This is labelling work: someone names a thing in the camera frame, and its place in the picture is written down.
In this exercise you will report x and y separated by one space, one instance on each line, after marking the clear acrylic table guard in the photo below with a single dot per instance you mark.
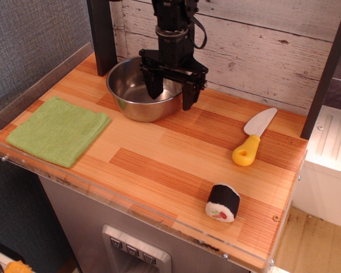
168 189

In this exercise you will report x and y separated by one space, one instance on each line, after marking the dark right shelf post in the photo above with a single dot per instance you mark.
319 97

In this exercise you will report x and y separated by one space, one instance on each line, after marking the plush sushi roll toy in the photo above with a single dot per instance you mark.
223 203

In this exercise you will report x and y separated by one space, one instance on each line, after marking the stainless steel bowl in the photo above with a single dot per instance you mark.
125 82

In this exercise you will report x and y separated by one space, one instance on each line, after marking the orange plush toy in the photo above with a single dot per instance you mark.
17 267

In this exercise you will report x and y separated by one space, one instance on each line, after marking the dark left shelf post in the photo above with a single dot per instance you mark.
102 34

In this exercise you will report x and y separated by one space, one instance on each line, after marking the dark shelf post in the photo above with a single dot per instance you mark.
319 97
102 34

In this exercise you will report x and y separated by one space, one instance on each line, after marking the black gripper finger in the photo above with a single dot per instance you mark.
153 82
190 94

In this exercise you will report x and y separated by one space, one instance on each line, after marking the green folded towel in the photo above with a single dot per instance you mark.
58 132

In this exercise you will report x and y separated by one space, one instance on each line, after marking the silver toy fridge cabinet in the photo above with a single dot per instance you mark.
82 218

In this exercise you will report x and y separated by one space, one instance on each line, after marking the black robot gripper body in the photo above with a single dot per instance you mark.
174 61

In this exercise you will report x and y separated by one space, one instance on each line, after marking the toy knife yellow handle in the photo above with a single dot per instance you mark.
245 154

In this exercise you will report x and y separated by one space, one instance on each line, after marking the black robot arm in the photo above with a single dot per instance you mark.
176 19

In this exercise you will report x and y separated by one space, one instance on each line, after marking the white toy sink unit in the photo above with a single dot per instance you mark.
318 189

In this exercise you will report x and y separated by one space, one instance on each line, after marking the grey ice dispenser panel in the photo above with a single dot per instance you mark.
130 254

